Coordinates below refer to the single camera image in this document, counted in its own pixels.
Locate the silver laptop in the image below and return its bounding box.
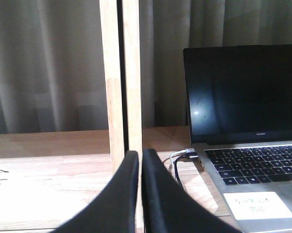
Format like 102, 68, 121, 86
183, 45, 292, 233

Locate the black laptop cable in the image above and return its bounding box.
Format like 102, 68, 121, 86
172, 153, 200, 187

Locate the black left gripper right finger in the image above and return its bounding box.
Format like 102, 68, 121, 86
141, 149, 238, 233

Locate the white label sticker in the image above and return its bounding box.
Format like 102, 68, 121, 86
223, 192, 292, 220

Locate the white laptop cable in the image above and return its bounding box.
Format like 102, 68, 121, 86
169, 148, 196, 175

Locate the wooden desk frame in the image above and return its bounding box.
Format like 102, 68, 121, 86
0, 0, 234, 233

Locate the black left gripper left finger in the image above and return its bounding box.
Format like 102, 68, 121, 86
53, 151, 139, 233

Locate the grey curtain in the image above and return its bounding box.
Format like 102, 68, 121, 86
0, 0, 292, 133

